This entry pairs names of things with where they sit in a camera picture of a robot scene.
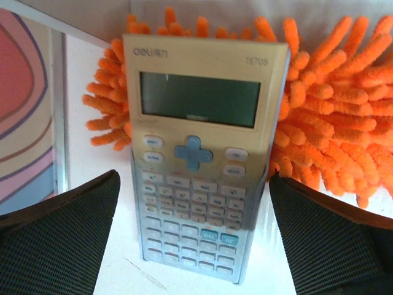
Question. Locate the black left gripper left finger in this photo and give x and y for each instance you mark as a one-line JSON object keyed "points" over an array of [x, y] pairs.
{"points": [[57, 246]]}

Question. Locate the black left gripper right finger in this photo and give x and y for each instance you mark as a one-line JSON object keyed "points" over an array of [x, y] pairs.
{"points": [[331, 247]]}

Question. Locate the orange chenille duster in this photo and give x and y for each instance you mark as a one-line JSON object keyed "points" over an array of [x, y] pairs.
{"points": [[335, 121]]}

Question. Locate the blue beige scientific calculator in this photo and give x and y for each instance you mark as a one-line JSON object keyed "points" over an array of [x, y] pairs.
{"points": [[203, 113]]}

